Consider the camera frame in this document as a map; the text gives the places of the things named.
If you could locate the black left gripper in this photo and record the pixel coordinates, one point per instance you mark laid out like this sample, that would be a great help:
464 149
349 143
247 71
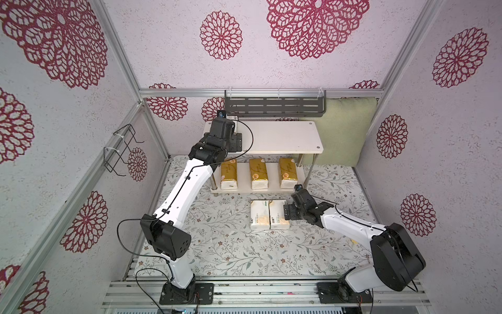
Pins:
234 142

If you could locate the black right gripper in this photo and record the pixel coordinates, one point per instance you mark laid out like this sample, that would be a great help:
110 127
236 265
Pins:
289 212

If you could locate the gold tissue pack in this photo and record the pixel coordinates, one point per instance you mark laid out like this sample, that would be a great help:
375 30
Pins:
258 174
229 177
288 176

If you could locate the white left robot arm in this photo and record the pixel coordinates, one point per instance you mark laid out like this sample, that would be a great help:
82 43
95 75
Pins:
164 230

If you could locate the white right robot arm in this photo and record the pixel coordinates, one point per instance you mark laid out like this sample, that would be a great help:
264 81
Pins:
396 260

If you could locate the white two-tier metal-legged shelf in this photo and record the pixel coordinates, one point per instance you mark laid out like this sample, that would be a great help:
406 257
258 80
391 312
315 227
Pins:
264 138

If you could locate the green fabric cushion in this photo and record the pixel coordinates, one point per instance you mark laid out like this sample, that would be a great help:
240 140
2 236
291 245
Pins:
343 130

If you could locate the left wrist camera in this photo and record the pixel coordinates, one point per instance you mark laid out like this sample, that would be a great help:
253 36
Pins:
221 114

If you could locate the black wire wall rack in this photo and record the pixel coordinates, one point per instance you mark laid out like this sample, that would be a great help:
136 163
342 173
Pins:
113 155

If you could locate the grey wall-mounted metal rack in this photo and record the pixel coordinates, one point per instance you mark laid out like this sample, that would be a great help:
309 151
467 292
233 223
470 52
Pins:
275 107

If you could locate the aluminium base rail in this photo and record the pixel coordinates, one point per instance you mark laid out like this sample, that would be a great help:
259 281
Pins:
259 295

